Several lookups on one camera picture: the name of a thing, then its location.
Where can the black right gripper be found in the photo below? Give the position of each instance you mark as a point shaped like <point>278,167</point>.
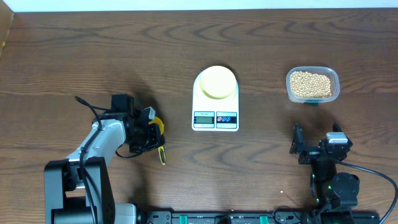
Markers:
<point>309,154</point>

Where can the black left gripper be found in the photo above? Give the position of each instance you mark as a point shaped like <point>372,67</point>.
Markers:
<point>155,138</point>

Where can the yellow measuring scoop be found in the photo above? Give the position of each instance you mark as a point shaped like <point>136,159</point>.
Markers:
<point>161,149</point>

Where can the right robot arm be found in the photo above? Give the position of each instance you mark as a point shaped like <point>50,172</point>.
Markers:
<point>336,192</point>

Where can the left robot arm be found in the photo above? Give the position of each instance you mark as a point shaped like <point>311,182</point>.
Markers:
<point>77,188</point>

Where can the white digital kitchen scale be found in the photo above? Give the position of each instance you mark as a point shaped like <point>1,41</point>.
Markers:
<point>214,115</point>

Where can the yellow bowl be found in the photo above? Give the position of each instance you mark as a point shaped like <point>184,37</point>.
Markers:
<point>217,82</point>

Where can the clear plastic container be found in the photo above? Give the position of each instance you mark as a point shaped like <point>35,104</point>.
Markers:
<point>330,73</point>

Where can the soybeans in container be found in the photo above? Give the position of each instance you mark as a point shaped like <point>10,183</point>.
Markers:
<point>310,85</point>

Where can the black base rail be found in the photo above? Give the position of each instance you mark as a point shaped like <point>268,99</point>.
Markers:
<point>283,216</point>

